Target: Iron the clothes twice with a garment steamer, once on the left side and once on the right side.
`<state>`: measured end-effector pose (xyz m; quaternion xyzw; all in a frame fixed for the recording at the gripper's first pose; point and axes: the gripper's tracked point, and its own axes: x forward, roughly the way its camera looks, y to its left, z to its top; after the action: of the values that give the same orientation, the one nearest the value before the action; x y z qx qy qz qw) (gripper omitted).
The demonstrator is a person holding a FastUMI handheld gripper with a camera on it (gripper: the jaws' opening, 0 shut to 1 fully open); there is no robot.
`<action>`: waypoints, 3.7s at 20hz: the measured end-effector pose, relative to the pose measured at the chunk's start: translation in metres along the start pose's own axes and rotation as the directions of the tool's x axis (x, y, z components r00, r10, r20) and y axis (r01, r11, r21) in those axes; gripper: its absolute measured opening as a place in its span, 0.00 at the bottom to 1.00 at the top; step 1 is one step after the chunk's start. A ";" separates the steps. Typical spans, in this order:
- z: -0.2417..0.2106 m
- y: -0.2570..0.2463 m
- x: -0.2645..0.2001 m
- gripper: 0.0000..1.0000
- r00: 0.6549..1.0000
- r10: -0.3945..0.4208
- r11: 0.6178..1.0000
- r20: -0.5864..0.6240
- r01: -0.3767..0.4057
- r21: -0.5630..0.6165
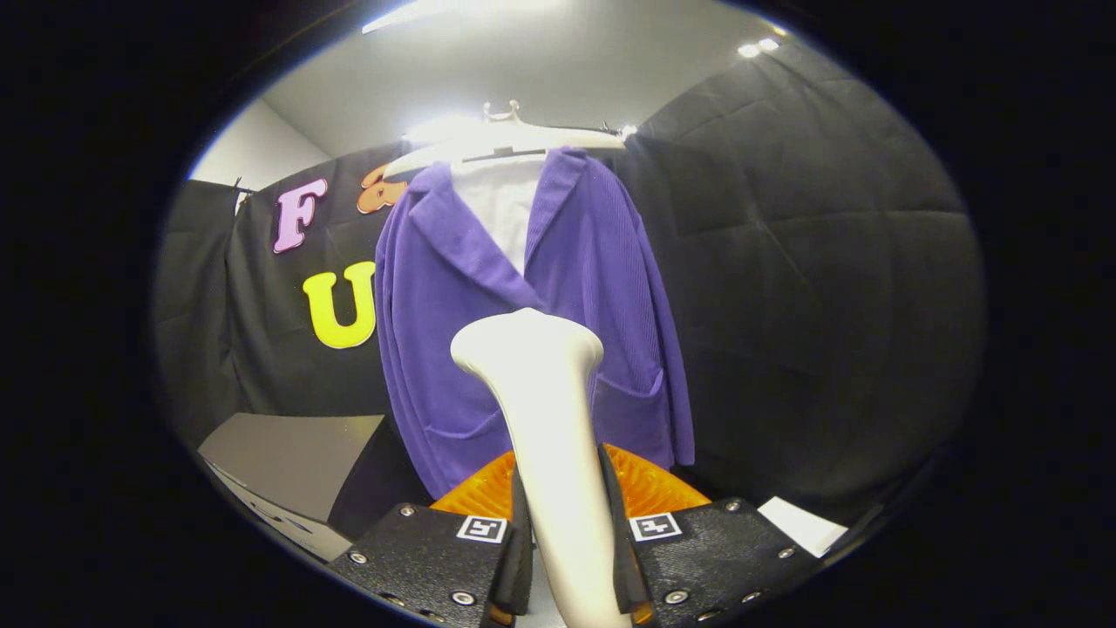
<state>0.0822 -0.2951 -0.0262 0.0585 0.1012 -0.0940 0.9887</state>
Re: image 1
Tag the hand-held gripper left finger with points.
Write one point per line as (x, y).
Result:
(427, 558)

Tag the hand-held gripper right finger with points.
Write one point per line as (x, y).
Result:
(715, 558)

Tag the white garment steamer head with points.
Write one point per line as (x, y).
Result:
(545, 410)

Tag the white clothes hanger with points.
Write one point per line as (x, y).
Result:
(540, 138)

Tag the white paper sheet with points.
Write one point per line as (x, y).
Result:
(802, 523)

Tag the grey cabinet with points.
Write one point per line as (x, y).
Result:
(288, 453)

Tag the black backdrop cloth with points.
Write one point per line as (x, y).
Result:
(828, 262)

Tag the white ironing board pad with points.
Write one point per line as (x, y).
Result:
(501, 205)

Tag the long ceiling light panel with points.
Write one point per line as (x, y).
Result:
(436, 131)
(757, 48)

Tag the large round ceiling light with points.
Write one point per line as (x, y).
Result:
(453, 10)

